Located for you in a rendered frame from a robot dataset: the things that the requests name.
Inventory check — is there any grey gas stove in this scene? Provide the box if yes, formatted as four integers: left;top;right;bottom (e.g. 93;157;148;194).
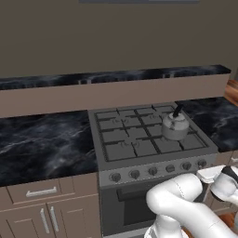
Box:
87;101;219;238

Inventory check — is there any silver cupboard door handle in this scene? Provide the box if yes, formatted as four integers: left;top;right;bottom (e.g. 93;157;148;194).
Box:
48;205;60;233
39;207;51;234

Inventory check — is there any brown drawer front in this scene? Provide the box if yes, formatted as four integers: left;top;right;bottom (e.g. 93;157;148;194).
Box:
6;178;62;205
228;151;238;168

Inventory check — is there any dark oven door handle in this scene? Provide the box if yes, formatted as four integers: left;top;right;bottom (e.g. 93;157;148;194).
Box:
116;182;165;202

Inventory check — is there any grey kettle with black handle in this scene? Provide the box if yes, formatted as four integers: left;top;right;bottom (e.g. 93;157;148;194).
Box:
161;104;191;141

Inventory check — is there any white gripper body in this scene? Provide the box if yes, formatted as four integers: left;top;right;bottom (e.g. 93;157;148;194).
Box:
196;165;227;184

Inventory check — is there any grey oven door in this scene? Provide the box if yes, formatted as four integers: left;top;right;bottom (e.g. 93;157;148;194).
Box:
99;176;206;238

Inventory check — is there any brown cupboard door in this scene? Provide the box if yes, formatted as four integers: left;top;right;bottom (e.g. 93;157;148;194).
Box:
0;203;53;238
55;194;102;238

